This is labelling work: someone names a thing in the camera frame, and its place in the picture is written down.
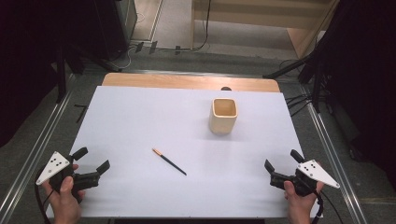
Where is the metal floor rail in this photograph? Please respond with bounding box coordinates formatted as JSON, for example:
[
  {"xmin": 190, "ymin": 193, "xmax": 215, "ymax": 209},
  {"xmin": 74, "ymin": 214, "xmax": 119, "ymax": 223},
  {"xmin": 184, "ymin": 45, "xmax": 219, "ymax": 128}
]
[
  {"xmin": 299, "ymin": 85, "xmax": 369, "ymax": 224},
  {"xmin": 0, "ymin": 74, "xmax": 78, "ymax": 222}
]

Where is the black floor cable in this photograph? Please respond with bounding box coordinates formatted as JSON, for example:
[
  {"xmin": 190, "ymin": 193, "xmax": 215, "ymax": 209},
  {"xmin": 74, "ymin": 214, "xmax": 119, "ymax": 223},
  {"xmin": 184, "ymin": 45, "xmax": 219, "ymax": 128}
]
[{"xmin": 157, "ymin": 0, "xmax": 213, "ymax": 53}]

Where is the person's left hand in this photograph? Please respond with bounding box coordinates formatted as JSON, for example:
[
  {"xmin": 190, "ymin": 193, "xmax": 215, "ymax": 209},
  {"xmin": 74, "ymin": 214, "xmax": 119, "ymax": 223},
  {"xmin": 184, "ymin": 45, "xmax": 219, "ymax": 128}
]
[{"xmin": 41, "ymin": 163, "xmax": 87, "ymax": 224}]

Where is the beige square pen holder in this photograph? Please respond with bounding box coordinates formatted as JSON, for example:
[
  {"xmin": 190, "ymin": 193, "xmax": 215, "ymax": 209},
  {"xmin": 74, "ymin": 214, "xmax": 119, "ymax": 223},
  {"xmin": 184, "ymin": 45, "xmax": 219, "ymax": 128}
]
[{"xmin": 208, "ymin": 97, "xmax": 239, "ymax": 135}]

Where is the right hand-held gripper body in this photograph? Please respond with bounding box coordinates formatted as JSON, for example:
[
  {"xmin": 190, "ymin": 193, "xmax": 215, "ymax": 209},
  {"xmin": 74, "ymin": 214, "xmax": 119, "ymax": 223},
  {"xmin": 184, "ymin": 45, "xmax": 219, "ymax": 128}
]
[{"xmin": 269, "ymin": 159, "xmax": 341, "ymax": 198}]

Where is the black pencil with orange end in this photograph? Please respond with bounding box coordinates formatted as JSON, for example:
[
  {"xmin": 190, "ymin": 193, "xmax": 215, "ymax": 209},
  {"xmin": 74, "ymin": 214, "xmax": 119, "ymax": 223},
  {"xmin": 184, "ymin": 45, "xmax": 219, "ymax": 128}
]
[{"xmin": 151, "ymin": 147, "xmax": 188, "ymax": 176}]

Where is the dark cabinet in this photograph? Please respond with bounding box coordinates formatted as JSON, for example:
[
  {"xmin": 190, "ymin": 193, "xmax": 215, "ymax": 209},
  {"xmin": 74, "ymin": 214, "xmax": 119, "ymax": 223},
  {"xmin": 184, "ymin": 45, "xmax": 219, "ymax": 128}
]
[{"xmin": 92, "ymin": 0, "xmax": 138, "ymax": 62}]

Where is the black curtain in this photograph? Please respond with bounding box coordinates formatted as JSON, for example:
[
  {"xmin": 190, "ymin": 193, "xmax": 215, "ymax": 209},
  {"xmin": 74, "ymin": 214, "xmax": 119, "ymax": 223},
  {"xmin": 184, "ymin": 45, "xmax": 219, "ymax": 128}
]
[
  {"xmin": 317, "ymin": 0, "xmax": 396, "ymax": 190},
  {"xmin": 0, "ymin": 0, "xmax": 101, "ymax": 148}
]

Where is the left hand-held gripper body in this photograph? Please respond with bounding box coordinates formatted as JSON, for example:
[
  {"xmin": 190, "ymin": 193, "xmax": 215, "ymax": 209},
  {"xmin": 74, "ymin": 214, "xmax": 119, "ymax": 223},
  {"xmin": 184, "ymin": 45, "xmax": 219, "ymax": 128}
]
[{"xmin": 35, "ymin": 151, "xmax": 102, "ymax": 201}]

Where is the black stand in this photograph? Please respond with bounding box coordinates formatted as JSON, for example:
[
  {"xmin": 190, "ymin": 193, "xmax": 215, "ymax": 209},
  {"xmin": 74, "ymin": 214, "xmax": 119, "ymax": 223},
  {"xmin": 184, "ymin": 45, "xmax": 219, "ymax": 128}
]
[
  {"xmin": 55, "ymin": 40, "xmax": 123, "ymax": 105},
  {"xmin": 262, "ymin": 50, "xmax": 326, "ymax": 114}
]

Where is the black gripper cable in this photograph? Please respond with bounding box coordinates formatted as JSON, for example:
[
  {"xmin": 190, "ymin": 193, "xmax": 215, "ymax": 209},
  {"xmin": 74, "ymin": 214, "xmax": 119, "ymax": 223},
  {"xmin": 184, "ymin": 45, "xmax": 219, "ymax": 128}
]
[
  {"xmin": 33, "ymin": 169, "xmax": 54, "ymax": 224},
  {"xmin": 310, "ymin": 187, "xmax": 325, "ymax": 224}
]

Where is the white table mat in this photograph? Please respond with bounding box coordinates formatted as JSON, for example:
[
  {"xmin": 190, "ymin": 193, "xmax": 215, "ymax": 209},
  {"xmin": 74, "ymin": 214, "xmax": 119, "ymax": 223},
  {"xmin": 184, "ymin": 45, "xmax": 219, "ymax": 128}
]
[{"xmin": 46, "ymin": 85, "xmax": 322, "ymax": 219}]

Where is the light wooden furniture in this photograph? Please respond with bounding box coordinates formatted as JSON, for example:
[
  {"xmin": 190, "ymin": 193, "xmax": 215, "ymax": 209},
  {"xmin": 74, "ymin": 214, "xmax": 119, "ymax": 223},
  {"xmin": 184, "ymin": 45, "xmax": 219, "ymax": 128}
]
[{"xmin": 190, "ymin": 0, "xmax": 341, "ymax": 60}]

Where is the thin black cable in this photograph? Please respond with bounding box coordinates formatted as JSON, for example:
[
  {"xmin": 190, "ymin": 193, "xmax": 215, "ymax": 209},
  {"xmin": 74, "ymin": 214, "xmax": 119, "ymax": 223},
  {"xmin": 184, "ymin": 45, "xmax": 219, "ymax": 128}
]
[{"xmin": 319, "ymin": 189, "xmax": 346, "ymax": 224}]

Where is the person's right hand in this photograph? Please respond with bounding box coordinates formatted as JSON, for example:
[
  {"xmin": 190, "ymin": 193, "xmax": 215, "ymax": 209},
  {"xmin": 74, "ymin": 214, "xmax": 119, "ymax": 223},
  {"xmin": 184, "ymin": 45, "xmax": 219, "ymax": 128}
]
[{"xmin": 283, "ymin": 180, "xmax": 325, "ymax": 224}]

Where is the bundle of black floor cables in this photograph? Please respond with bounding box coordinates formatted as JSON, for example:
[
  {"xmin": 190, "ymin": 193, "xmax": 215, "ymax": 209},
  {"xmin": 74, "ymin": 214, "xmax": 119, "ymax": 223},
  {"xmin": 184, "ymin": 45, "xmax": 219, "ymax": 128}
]
[{"xmin": 284, "ymin": 92, "xmax": 314, "ymax": 119}]

